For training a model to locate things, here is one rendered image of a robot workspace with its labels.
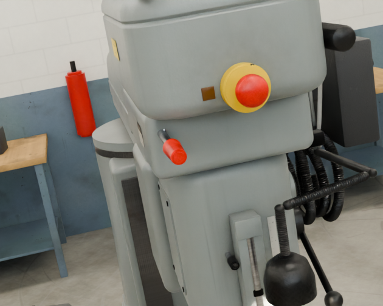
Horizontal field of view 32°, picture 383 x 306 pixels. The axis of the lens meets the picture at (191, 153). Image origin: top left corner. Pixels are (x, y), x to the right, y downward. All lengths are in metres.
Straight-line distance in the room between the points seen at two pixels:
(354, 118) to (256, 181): 0.41
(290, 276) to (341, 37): 0.32
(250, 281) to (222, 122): 0.25
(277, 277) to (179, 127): 0.24
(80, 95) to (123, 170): 3.70
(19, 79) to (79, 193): 1.01
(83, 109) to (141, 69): 4.32
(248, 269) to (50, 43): 4.34
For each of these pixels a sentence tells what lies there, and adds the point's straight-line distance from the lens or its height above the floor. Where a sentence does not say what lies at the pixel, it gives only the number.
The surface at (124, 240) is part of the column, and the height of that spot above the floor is 1.35.
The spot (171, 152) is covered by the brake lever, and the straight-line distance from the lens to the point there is 0.79.
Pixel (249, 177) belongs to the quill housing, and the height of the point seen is 1.60.
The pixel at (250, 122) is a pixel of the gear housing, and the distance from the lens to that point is 0.95.
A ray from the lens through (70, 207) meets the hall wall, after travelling 5.48.
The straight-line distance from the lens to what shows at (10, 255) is 4.82.
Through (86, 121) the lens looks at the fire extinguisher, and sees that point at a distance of 5.17.
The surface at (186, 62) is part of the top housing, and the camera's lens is 0.82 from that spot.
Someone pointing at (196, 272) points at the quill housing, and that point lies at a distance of 1.06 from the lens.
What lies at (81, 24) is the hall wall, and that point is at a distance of 5.23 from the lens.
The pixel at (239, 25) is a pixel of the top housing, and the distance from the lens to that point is 0.83.
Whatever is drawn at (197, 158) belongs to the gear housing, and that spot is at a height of 1.65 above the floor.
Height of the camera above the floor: 1.91
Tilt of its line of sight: 15 degrees down
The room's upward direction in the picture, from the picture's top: 10 degrees counter-clockwise
